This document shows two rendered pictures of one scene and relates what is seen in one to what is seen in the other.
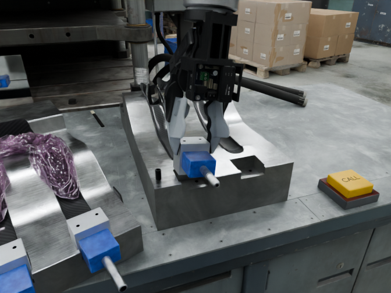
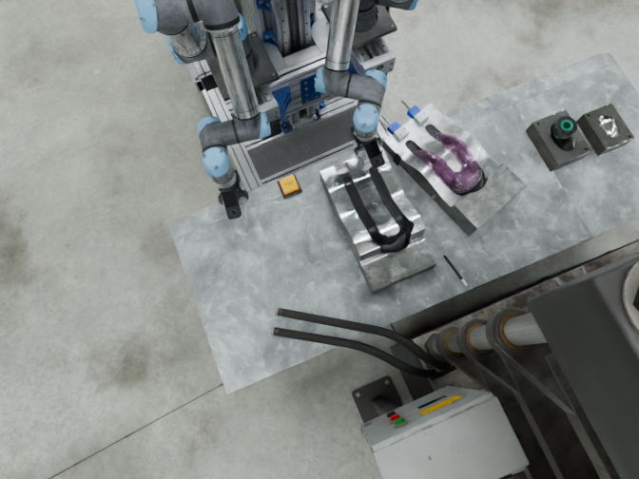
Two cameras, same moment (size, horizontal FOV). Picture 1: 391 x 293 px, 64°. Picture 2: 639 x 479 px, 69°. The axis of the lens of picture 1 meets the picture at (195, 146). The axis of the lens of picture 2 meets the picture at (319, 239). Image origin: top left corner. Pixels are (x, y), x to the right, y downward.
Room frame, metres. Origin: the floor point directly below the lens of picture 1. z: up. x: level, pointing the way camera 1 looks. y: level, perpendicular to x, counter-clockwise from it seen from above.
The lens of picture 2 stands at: (1.21, -0.20, 2.56)
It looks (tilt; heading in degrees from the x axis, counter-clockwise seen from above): 75 degrees down; 180
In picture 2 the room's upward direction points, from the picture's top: 4 degrees counter-clockwise
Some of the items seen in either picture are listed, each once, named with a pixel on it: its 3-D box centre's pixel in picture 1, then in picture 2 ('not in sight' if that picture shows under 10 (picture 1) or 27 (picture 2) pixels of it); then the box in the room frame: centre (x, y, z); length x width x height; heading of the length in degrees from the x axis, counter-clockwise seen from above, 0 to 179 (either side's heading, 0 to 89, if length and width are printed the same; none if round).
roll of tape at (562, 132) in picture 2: not in sight; (565, 127); (0.37, 0.79, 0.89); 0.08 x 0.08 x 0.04
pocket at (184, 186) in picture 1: (191, 182); not in sight; (0.45, 0.01, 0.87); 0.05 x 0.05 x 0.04; 19
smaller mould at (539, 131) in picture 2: not in sight; (557, 140); (0.40, 0.78, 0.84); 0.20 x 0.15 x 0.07; 19
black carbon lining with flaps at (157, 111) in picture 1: (182, 111); (378, 208); (0.66, 0.03, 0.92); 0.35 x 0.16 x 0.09; 19
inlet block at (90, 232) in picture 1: (102, 254); (393, 126); (0.30, 0.13, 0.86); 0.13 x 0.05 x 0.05; 36
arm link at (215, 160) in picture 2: not in sight; (217, 164); (0.60, -0.49, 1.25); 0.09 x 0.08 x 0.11; 11
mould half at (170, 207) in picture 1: (185, 128); (377, 217); (0.68, 0.02, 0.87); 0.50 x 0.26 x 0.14; 19
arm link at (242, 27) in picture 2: not in sight; (229, 33); (0.10, -0.46, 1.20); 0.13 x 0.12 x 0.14; 101
